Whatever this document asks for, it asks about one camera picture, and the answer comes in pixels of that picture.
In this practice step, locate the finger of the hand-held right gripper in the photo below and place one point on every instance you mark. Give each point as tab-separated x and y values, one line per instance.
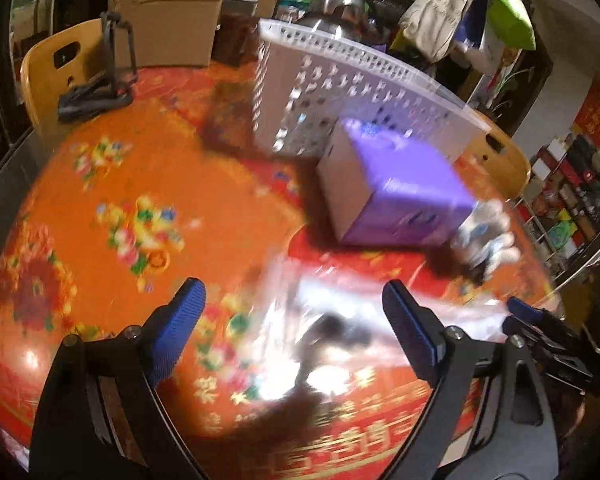
545	350
524	309

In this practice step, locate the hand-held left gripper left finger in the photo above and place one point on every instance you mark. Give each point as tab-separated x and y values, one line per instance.
180	330

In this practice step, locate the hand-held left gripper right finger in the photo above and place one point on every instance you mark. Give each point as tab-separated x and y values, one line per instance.
410	330

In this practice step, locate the clear zip plastic bag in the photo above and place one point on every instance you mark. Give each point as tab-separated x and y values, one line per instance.
290	320

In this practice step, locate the white perforated plastic basket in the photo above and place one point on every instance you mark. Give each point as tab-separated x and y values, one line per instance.
360	90

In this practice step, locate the white and blue plush toy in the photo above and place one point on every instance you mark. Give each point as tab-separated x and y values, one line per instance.
485	235

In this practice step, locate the shelf with colourful boxes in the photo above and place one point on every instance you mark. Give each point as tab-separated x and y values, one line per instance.
575	200

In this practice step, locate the purple tissue pack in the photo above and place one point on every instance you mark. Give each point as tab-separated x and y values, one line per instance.
405	190

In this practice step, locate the wooden chair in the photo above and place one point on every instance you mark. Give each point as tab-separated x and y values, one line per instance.
45	85
505	165

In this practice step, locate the potted plant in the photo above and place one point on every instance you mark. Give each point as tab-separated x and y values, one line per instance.
505	87

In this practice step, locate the black phone stand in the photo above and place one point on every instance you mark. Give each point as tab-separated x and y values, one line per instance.
92	92

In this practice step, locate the white canvas tote bag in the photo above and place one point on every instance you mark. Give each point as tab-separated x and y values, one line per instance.
437	15

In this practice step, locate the large cardboard box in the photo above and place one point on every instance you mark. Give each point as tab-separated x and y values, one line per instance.
165	15

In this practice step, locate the stainless steel kettle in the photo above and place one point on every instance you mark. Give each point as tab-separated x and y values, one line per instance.
337	2

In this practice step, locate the red wall poster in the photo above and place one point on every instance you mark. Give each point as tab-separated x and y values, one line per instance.
597	112

